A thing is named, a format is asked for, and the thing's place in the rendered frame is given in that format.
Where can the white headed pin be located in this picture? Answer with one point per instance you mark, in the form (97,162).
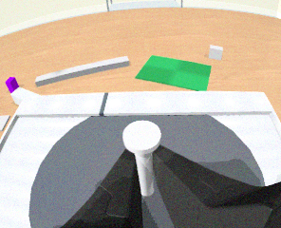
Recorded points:
(143,138)

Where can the small grey flat plate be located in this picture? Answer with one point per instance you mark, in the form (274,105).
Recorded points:
(3,122)

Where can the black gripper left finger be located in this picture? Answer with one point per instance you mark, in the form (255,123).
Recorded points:
(117,201)

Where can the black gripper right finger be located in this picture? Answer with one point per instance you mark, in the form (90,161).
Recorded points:
(196,197)

